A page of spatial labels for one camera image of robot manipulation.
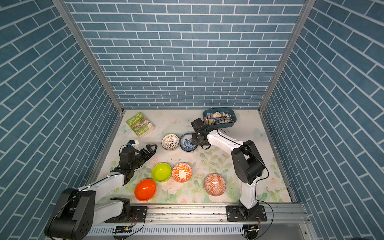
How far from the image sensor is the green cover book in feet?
3.49

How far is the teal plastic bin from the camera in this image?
3.68 ft

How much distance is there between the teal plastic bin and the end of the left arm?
1.57 ft
